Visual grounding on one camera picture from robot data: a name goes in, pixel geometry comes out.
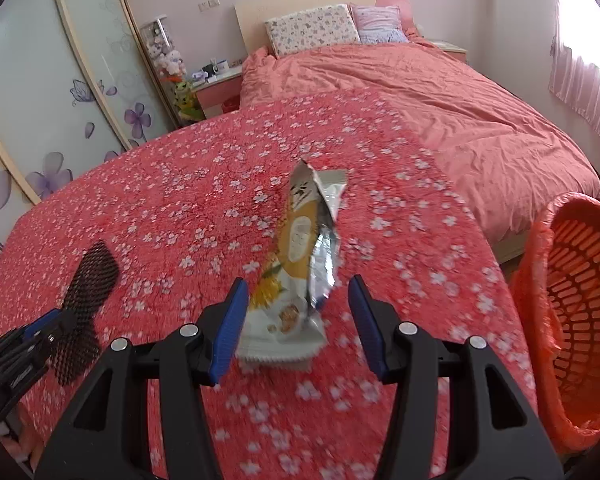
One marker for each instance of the stuffed toys in tube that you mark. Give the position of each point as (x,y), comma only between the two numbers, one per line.
(162,50)

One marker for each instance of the green plush toy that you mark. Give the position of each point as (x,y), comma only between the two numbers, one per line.
(187,102)

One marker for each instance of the white wall socket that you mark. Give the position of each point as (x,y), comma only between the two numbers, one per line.
(209,4)

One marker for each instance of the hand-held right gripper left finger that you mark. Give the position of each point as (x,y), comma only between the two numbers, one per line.
(227,335)

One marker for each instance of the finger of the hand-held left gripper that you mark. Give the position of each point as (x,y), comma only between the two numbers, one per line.
(42,322)
(25,365)

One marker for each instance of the yellow and silver snack wrapper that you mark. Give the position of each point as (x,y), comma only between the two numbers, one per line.
(290,240)

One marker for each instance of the white mug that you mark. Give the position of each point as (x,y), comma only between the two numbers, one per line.
(222,66)

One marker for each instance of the pink curtain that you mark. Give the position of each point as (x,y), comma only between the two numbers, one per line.
(585,80)

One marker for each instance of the pink striped pillow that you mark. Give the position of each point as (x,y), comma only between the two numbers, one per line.
(380,25)

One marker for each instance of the black foam mesh net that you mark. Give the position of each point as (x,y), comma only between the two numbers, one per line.
(92,275)

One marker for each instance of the flower print sliding wardrobe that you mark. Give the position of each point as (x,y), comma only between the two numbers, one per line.
(40,85)

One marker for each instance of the floral print pillow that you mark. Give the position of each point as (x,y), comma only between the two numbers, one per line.
(312,30)

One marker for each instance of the orange plastic basket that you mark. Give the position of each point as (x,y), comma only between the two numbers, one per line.
(580,285)

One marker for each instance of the bed with pink cover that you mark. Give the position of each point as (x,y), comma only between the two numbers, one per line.
(455,110)

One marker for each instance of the red floral bedspread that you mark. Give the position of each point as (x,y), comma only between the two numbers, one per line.
(180,200)

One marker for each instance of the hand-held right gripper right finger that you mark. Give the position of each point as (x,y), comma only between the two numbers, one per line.
(367,330)

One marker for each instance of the beige and pink headboard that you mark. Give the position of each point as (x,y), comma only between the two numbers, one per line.
(250,25)

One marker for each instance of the pink and white nightstand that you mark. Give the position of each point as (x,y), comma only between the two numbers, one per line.
(450,50)
(220,95)

